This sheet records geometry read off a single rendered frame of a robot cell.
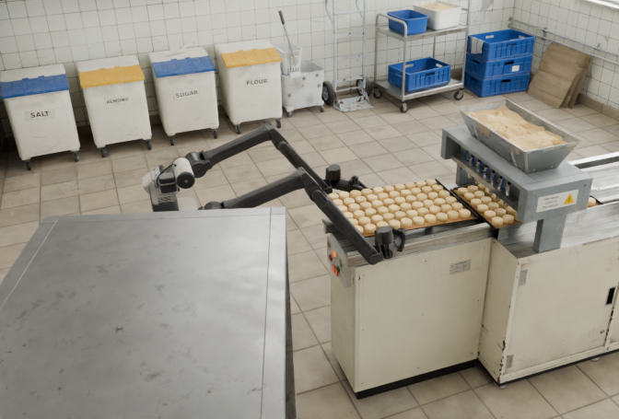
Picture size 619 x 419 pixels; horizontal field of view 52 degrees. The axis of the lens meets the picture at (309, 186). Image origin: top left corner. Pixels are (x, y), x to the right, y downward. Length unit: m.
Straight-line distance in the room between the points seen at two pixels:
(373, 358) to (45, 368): 2.32
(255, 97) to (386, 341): 3.55
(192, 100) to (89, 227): 4.76
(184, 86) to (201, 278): 4.91
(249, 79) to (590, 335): 3.83
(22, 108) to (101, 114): 0.64
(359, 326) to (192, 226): 1.85
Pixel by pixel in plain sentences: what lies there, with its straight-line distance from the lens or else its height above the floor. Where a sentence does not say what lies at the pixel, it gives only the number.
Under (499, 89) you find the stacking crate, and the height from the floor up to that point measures 0.06.
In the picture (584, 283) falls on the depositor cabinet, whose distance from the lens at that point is 3.30.
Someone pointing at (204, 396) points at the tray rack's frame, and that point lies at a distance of 0.88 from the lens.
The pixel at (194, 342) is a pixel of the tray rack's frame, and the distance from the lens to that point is 0.96.
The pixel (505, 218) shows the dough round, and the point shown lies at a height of 0.92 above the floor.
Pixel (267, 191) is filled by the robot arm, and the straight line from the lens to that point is 2.33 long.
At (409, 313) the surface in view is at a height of 0.51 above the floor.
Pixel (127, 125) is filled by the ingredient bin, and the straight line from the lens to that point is 5.99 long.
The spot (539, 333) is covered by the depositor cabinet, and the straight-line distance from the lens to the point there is 3.33.
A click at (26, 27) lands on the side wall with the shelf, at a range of 6.39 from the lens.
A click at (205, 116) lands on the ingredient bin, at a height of 0.25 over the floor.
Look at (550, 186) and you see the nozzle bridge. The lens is 2.82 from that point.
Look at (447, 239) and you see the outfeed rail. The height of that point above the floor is 0.87.
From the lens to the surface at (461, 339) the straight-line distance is 3.35.
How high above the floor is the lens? 2.45
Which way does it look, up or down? 28 degrees down
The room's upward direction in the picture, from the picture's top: 2 degrees counter-clockwise
